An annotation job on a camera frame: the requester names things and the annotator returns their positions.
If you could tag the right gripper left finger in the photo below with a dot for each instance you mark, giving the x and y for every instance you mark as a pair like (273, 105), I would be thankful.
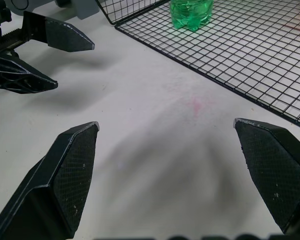
(65, 180)

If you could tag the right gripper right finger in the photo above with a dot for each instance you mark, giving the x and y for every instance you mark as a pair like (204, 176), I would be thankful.
(277, 175)

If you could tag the green plastic bottle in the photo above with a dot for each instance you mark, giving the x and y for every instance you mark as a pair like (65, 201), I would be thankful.
(191, 13)

